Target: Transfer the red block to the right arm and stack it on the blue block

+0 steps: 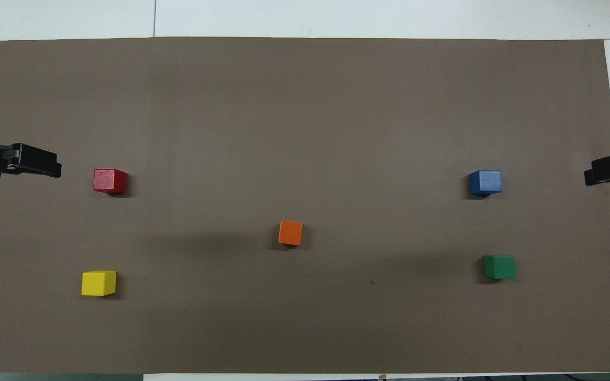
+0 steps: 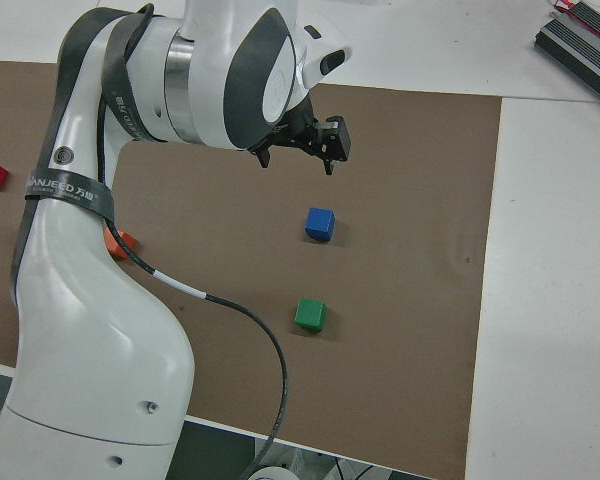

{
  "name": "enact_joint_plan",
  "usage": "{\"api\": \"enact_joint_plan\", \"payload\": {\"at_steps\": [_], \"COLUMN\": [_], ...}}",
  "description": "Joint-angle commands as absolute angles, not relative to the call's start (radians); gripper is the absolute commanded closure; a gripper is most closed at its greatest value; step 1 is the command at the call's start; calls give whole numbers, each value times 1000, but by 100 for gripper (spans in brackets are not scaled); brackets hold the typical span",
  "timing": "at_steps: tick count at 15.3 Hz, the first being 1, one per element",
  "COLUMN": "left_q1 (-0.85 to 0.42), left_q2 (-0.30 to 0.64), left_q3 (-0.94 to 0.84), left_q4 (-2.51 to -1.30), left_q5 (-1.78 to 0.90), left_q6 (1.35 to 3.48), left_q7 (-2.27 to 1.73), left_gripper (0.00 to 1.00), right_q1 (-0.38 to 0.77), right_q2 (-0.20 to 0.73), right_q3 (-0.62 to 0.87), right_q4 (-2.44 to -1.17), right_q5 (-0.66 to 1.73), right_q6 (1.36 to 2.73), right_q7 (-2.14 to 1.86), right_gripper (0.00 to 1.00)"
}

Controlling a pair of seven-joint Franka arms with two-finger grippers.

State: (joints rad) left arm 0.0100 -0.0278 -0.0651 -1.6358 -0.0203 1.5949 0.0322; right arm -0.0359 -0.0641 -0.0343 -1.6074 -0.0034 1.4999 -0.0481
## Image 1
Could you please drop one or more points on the red wooden block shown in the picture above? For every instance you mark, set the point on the red wooden block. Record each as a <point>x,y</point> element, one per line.
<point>109,180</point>

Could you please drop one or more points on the brown table mat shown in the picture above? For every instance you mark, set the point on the brown table mat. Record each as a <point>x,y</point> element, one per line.
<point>305,121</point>

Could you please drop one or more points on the orange wooden block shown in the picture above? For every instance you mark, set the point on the orange wooden block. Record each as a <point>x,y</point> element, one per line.
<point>290,233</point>

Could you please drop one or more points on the blue wooden block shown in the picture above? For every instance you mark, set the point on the blue wooden block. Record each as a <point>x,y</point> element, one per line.
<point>485,182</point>

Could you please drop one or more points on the green wooden block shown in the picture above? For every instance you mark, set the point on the green wooden block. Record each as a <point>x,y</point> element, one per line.
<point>500,267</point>

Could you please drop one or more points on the yellow wooden block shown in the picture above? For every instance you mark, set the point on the yellow wooden block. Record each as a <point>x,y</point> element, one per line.
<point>98,283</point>

